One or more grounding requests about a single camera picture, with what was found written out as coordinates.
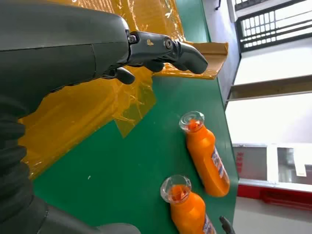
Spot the yellow angled board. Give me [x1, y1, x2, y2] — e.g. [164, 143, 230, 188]
[153, 41, 229, 81]

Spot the orange detergent bottle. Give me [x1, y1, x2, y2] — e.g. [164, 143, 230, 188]
[179, 111, 230, 198]
[160, 175, 218, 234]

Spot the dark window grille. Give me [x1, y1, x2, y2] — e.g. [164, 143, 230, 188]
[234, 0, 312, 53]

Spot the grey wall ledge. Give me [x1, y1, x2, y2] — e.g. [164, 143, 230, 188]
[226, 74, 312, 102]

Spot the red and white display counter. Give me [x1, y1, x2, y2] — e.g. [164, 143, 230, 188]
[232, 143, 312, 212]

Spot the yellow plastic film sheet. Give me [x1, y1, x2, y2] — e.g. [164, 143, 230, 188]
[18, 0, 186, 180]

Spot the red text sticker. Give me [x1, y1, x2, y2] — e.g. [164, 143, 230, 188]
[235, 151, 245, 175]

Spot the ribbed grey left arm sleeve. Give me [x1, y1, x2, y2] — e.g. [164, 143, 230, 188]
[0, 97, 142, 234]

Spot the white paper sheet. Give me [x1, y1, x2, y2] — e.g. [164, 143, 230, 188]
[293, 154, 307, 178]

